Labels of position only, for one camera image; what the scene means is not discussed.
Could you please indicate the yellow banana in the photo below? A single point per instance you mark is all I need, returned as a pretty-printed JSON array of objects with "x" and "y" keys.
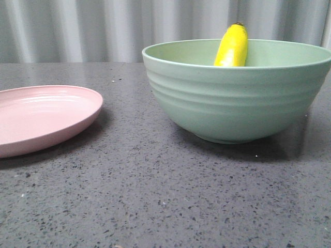
[{"x": 233, "y": 48}]

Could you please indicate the green ribbed bowl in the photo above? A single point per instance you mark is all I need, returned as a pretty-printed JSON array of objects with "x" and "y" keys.
[{"x": 233, "y": 105}]

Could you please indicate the pink plate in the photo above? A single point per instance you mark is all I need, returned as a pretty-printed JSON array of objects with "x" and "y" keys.
[{"x": 38, "y": 117}]

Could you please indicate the grey curtain backdrop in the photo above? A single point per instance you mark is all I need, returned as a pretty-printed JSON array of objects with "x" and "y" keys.
[{"x": 97, "y": 31}]

